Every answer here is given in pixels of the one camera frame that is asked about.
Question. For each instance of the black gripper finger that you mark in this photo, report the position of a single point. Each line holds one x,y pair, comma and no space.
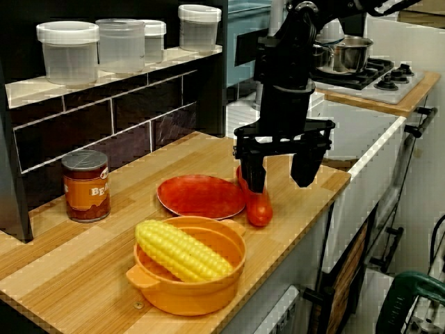
306,163
253,174

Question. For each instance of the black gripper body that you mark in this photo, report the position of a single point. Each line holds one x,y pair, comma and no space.
285,111

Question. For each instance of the red toy sausage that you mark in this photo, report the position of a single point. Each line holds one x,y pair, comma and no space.
259,212

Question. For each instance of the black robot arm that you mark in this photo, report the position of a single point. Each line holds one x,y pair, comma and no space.
285,52

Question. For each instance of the red round plate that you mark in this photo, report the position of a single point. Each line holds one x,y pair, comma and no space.
201,198

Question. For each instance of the white toy sink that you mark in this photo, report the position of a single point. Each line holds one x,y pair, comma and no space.
361,139

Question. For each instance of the blue-grey plastic bin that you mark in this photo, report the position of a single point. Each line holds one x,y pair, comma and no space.
231,71

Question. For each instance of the white toy kitchen cabinet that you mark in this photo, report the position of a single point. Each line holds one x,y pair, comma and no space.
299,250

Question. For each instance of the steel cooking pot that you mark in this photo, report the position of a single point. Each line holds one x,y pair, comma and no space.
351,52

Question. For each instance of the black toy stove top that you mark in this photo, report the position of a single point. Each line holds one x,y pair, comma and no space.
372,78

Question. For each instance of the yellow toy corn cob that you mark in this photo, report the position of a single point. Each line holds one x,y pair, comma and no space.
180,254

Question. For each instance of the white lidded plastic jar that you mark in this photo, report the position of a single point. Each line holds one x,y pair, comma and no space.
67,52
200,31

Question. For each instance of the orange plastic pot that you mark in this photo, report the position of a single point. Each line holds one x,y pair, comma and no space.
194,295

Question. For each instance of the grey dispenser panel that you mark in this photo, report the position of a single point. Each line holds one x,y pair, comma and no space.
285,313

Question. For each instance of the white lidded jar printed label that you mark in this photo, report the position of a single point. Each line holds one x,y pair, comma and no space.
154,41

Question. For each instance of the toy beans can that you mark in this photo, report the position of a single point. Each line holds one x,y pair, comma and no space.
87,188

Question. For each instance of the green clamp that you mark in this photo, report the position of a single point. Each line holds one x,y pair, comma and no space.
403,299

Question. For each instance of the countertop screw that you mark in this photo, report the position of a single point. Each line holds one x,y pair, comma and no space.
138,305

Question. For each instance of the dark tiled backsplash shelf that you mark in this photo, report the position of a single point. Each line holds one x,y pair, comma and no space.
87,121

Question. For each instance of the clear plastic jar printed label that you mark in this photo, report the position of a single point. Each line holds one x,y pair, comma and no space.
120,45

